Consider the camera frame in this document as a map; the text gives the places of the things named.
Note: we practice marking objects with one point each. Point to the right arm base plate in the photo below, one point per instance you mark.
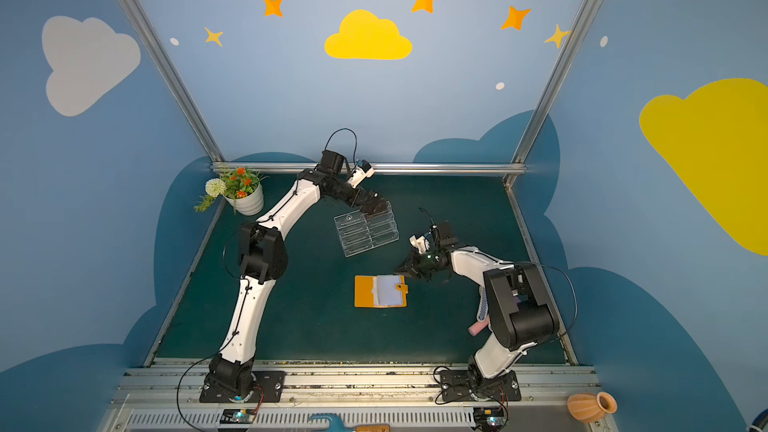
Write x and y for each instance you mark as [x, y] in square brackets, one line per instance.
[470, 385]

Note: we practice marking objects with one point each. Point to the yellow leather card holder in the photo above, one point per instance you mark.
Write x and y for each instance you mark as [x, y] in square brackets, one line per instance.
[382, 291]

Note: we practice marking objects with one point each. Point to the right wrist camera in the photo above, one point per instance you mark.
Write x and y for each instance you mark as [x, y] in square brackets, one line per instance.
[420, 244]

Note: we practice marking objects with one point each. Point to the teal handled tool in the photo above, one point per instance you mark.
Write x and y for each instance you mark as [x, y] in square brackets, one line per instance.
[336, 424]

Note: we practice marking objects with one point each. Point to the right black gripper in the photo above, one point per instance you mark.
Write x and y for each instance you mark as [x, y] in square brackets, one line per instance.
[419, 264]

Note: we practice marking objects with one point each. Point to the clear plastic organizer tray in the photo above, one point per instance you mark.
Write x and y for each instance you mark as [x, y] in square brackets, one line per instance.
[359, 232]

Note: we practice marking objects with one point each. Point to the right controller board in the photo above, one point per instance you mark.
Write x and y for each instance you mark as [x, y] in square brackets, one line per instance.
[489, 419]

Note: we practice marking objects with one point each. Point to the aluminium frame rear bar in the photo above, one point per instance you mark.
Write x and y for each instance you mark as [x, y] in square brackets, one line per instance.
[420, 169]

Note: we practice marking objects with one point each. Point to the left controller board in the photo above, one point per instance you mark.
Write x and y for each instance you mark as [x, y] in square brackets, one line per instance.
[245, 417]

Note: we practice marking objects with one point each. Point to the aluminium frame right post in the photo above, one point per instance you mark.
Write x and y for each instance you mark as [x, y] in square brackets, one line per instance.
[580, 26]

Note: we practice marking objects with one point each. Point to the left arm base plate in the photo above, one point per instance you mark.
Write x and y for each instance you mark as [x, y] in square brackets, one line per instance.
[270, 387]

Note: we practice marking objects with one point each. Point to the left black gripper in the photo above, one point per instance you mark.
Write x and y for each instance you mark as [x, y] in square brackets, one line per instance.
[369, 200]

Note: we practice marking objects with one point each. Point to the terracotta clay vase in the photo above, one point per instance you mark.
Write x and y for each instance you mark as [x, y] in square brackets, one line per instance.
[587, 407]

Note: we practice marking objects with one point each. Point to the aluminium front rail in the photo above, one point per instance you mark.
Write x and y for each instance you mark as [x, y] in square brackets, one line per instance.
[165, 397]

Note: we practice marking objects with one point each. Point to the controller board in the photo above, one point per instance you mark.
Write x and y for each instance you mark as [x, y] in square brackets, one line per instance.
[245, 417]
[489, 419]

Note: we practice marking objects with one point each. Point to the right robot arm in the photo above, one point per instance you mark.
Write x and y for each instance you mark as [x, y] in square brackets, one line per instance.
[518, 309]

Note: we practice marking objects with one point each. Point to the potted flower plant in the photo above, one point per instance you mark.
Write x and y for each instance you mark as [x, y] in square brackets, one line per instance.
[239, 187]

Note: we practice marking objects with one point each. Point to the aluminium frame left post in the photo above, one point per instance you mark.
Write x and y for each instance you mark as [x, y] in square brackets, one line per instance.
[151, 40]

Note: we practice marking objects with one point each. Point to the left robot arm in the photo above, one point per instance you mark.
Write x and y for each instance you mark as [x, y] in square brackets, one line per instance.
[263, 259]

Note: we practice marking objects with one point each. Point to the aluminium frame post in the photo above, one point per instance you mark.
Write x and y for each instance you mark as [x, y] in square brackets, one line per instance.
[580, 26]
[151, 40]

